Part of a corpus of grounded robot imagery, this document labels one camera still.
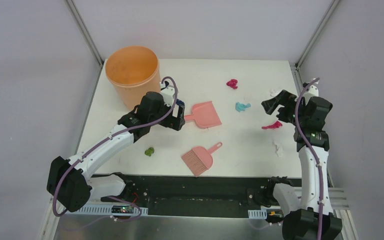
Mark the cyan paper scrap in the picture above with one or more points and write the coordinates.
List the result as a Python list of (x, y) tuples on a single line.
[(241, 107)]

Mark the magenta paper scrap top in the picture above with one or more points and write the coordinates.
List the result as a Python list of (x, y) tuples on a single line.
[(233, 84)]

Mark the left white cable duct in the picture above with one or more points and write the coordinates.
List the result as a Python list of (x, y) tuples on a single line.
[(119, 210)]

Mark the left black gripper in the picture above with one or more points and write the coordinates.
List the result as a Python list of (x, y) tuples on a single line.
[(178, 117)]

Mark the pink plastic dustpan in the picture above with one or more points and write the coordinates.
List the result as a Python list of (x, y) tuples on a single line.
[(204, 115)]

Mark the white cable duct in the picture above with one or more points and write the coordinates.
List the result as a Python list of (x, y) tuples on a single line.
[(119, 210), (257, 214)]

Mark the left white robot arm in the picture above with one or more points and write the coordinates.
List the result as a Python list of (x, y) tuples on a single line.
[(71, 181)]

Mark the right white cable duct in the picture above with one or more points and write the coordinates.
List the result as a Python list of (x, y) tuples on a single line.
[(257, 214)]

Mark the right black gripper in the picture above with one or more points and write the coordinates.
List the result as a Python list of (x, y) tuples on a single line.
[(284, 98)]

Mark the green paper scrap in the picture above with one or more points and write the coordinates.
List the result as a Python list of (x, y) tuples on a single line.
[(149, 152)]

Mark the magenta paper scrap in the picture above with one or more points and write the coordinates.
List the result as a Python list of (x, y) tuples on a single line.
[(233, 84), (275, 125)]

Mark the white paper scrap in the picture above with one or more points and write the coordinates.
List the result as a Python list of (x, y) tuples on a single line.
[(278, 149), (274, 92)]

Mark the orange plastic bucket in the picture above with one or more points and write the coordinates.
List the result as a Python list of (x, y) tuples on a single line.
[(133, 71)]

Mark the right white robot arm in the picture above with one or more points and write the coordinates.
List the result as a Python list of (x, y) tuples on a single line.
[(309, 216)]

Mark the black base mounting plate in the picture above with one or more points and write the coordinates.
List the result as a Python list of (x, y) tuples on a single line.
[(188, 196)]

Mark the pink hand brush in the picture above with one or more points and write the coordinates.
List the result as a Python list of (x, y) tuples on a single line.
[(199, 159)]

